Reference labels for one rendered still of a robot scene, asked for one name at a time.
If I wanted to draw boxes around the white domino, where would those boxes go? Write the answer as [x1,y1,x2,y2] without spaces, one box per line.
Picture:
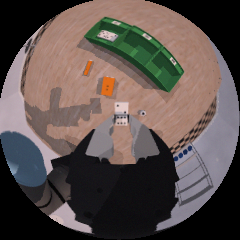
[97,30,119,42]
[115,102,129,125]

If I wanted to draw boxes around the green rack of three bins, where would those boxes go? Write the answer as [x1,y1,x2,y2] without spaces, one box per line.
[84,17,184,93]

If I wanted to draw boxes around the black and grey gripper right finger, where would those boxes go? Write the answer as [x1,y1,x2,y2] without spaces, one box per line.
[127,114,179,182]

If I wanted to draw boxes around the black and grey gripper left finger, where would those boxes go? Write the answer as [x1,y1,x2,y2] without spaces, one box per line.
[65,114,116,185]

